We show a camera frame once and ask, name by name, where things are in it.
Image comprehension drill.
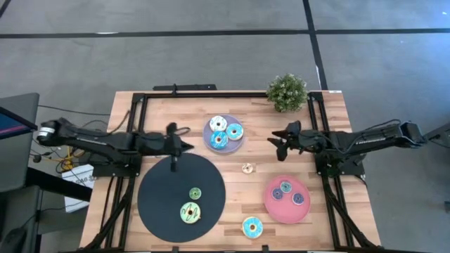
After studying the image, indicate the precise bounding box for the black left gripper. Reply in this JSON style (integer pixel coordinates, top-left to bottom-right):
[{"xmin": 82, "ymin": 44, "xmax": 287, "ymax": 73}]
[{"xmin": 163, "ymin": 122, "xmax": 195, "ymax": 173}]

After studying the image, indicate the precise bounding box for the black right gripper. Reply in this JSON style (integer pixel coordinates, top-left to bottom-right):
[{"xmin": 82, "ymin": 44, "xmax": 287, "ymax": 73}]
[{"xmin": 266, "ymin": 120, "xmax": 324, "ymax": 162}]

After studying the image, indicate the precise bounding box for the large blue iced donut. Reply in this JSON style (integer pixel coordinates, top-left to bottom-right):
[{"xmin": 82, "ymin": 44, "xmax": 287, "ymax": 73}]
[
  {"xmin": 225, "ymin": 123, "xmax": 244, "ymax": 141},
  {"xmin": 210, "ymin": 131, "xmax": 229, "ymax": 150},
  {"xmin": 241, "ymin": 216, "xmax": 264, "ymax": 240}
]

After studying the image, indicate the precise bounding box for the white donut blue drizzle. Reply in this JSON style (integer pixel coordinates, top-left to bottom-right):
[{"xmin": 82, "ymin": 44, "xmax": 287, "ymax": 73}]
[{"xmin": 209, "ymin": 115, "xmax": 228, "ymax": 134}]

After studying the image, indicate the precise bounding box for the small green potted plant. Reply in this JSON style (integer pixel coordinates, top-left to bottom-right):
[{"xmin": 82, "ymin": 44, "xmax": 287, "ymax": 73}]
[{"xmin": 266, "ymin": 73, "xmax": 309, "ymax": 113}]

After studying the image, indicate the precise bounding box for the purple round plate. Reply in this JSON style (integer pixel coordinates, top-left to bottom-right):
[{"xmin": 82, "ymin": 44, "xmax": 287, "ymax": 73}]
[{"xmin": 202, "ymin": 114, "xmax": 245, "ymax": 154}]

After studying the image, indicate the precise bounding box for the black round mat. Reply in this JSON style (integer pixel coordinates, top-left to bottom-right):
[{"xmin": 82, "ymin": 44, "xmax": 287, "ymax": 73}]
[{"xmin": 136, "ymin": 152, "xmax": 226, "ymax": 243}]

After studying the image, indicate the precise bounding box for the large green iced donut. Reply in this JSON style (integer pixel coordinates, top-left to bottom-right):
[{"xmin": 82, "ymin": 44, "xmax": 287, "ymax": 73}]
[{"xmin": 179, "ymin": 201, "xmax": 202, "ymax": 225}]

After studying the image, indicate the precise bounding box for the pink round plate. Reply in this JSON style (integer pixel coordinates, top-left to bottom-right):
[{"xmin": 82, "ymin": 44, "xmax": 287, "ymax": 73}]
[{"xmin": 263, "ymin": 175, "xmax": 311, "ymax": 225}]

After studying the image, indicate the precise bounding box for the white printed paper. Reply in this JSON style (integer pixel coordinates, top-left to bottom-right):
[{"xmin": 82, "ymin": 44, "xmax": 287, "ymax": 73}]
[{"xmin": 61, "ymin": 164, "xmax": 96, "ymax": 214}]

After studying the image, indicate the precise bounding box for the black desk beam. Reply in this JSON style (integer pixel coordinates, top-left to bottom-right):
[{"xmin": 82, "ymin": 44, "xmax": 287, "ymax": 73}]
[{"xmin": 24, "ymin": 167, "xmax": 93, "ymax": 203}]

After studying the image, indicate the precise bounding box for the black stand leg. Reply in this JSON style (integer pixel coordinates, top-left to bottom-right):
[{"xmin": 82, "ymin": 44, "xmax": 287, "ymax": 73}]
[{"xmin": 423, "ymin": 122, "xmax": 450, "ymax": 142}]

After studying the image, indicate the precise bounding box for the monitor screen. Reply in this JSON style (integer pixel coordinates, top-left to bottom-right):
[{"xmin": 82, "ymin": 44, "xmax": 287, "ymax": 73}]
[{"xmin": 0, "ymin": 106, "xmax": 39, "ymax": 141}]

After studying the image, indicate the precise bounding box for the dark rounded floor object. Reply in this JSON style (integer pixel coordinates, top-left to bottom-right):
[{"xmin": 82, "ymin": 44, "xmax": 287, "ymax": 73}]
[{"xmin": 0, "ymin": 226, "xmax": 28, "ymax": 253}]

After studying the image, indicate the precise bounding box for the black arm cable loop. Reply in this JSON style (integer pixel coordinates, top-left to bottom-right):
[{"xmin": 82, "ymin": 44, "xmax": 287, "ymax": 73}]
[{"xmin": 165, "ymin": 122, "xmax": 192, "ymax": 137}]

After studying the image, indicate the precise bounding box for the black aluminium rig frame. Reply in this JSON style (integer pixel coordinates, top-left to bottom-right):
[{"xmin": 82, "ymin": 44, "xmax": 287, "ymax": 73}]
[{"xmin": 82, "ymin": 91, "xmax": 380, "ymax": 253}]

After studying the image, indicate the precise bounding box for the black mount bar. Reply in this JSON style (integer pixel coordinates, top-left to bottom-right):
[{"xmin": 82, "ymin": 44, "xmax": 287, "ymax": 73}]
[{"xmin": 153, "ymin": 83, "xmax": 218, "ymax": 92}]

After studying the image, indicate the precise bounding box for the yellow cable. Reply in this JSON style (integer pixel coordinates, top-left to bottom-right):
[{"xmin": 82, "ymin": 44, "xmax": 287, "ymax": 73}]
[{"xmin": 52, "ymin": 145, "xmax": 91, "ymax": 173}]

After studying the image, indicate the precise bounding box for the black floor cable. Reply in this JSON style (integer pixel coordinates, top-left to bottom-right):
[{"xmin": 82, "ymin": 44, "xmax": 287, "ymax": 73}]
[{"xmin": 37, "ymin": 104, "xmax": 112, "ymax": 117}]

